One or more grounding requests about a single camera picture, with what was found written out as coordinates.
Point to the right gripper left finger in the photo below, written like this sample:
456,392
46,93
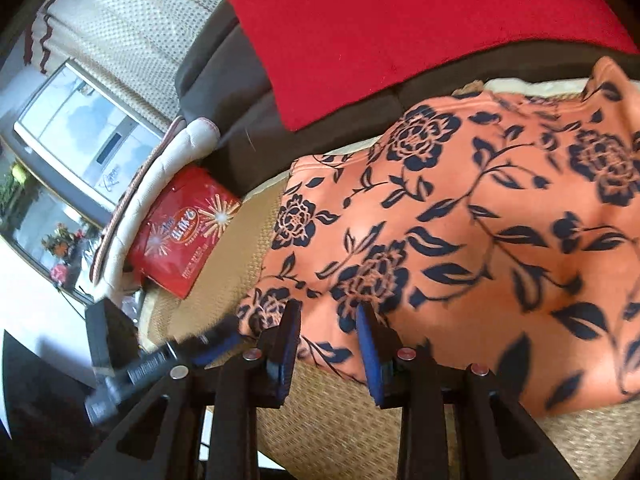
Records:
188,409

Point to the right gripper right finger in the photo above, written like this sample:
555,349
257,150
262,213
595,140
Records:
454,423

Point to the orange floral garment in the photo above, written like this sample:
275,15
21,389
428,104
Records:
496,227

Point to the flower decoration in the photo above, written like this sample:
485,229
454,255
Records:
63,242

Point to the red snack gift box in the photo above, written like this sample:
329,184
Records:
181,230

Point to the woven rattan seat mat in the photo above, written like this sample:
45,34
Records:
329,428

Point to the dark brown leather sofa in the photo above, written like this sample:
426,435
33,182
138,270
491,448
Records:
222,80

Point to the beige dotted curtain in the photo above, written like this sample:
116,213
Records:
132,47

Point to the red blanket on sofa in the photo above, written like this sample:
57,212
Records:
321,55

